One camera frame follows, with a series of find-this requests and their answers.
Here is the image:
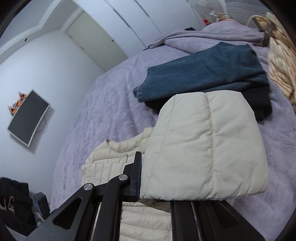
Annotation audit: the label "white room door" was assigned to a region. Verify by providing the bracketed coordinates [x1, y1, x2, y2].
[66, 11, 127, 72]

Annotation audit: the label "folded blue jeans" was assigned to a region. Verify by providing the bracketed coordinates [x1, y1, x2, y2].
[133, 42, 269, 102]

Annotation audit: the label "folded black garment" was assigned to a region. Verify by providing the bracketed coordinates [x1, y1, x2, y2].
[145, 87, 273, 122]

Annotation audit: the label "white wardrobe doors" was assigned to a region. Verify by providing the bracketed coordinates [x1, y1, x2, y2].
[74, 0, 204, 57]

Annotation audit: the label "wall-mounted white-framed television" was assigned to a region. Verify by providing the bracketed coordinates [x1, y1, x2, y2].
[7, 89, 50, 147]

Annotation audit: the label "mauve folded sheet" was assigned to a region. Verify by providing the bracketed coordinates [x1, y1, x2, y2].
[146, 20, 263, 49]

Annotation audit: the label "lilac embossed bed blanket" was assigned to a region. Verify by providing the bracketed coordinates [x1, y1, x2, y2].
[50, 38, 295, 240]

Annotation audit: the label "orange flower wall decoration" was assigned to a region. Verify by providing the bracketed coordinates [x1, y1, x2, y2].
[8, 92, 28, 116]

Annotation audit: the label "grey quilted headboard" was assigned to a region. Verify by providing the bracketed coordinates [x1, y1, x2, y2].
[225, 0, 270, 25]

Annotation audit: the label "dark clothes pile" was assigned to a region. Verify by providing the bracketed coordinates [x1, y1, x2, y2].
[1, 177, 50, 240]

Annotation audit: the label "beige striped knit garment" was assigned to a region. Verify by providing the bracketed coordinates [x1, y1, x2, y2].
[247, 13, 295, 107]

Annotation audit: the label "cream quilted puffer jacket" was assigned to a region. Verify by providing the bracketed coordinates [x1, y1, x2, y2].
[81, 90, 268, 240]

